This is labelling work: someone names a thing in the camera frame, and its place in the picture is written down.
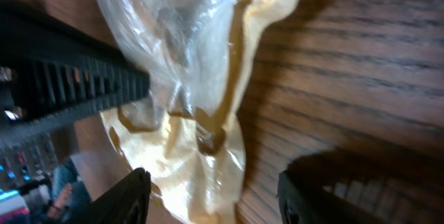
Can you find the brown white snack pouch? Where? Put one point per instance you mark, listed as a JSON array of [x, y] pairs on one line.
[[185, 132]]

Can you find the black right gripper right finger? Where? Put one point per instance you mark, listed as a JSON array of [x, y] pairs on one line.
[[301, 203]]

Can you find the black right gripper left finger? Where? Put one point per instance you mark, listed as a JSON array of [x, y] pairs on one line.
[[126, 202]]

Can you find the grey plastic mesh basket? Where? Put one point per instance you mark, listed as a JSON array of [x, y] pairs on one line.
[[53, 74]]

